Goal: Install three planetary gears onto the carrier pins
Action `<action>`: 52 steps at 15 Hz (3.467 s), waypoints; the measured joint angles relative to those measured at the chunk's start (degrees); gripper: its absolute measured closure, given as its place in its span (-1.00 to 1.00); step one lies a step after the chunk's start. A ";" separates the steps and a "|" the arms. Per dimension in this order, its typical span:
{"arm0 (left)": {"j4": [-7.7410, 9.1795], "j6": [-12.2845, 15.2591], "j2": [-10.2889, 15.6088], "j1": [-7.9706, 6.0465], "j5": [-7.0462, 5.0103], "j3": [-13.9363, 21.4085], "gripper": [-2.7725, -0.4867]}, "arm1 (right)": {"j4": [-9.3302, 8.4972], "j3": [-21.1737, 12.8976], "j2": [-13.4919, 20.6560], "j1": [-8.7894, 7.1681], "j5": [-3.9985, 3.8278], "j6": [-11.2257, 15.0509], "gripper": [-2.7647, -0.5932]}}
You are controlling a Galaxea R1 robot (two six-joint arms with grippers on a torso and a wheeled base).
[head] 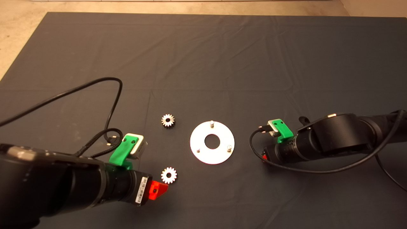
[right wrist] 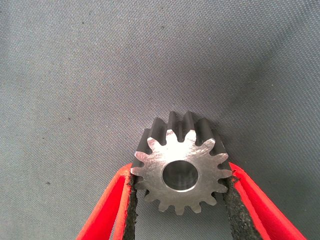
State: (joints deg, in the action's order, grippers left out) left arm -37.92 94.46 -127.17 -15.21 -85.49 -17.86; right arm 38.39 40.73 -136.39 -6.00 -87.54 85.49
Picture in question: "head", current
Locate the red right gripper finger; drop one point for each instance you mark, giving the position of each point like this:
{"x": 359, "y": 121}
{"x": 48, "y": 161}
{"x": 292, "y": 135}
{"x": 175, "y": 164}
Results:
{"x": 264, "y": 157}

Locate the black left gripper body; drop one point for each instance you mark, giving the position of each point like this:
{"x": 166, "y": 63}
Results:
{"x": 133, "y": 186}

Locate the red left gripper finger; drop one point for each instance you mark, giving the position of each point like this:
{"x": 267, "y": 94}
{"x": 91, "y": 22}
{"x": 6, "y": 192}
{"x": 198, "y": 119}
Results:
{"x": 156, "y": 190}

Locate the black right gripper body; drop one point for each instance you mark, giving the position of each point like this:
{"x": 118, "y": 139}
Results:
{"x": 281, "y": 152}

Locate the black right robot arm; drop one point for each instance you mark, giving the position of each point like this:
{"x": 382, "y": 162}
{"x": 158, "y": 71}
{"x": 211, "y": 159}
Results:
{"x": 343, "y": 133}

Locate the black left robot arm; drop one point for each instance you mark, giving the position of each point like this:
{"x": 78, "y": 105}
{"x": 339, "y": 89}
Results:
{"x": 47, "y": 184}

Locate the lower white gear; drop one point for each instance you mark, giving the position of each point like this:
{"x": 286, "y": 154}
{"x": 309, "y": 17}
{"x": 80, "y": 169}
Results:
{"x": 172, "y": 178}

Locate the white gear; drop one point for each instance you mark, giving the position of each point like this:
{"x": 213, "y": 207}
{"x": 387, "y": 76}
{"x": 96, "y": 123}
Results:
{"x": 172, "y": 178}
{"x": 171, "y": 123}

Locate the upper white gear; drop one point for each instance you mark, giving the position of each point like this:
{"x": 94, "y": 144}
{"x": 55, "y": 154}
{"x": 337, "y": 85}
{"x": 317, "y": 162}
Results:
{"x": 171, "y": 123}

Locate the dark grey table cloth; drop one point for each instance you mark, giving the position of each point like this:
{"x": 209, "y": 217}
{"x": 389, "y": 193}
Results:
{"x": 222, "y": 63}

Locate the green right camera mount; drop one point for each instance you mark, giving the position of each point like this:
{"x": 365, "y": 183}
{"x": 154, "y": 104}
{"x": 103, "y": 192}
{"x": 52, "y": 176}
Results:
{"x": 283, "y": 130}

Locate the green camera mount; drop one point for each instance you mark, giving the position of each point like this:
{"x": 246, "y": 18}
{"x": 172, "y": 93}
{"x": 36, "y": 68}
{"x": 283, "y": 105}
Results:
{"x": 283, "y": 130}
{"x": 122, "y": 149}

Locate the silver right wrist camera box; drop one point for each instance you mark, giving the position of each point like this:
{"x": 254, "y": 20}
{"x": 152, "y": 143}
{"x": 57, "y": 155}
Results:
{"x": 272, "y": 130}

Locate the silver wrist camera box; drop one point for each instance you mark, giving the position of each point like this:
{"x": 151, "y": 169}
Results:
{"x": 140, "y": 149}
{"x": 272, "y": 130}

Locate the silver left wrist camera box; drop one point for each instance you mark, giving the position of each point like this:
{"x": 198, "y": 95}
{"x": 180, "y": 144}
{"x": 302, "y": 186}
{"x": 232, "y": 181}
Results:
{"x": 140, "y": 149}

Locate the green left camera mount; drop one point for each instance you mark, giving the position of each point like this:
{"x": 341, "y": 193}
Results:
{"x": 122, "y": 149}

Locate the white round base plate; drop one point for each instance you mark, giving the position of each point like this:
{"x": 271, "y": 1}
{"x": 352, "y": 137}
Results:
{"x": 219, "y": 157}

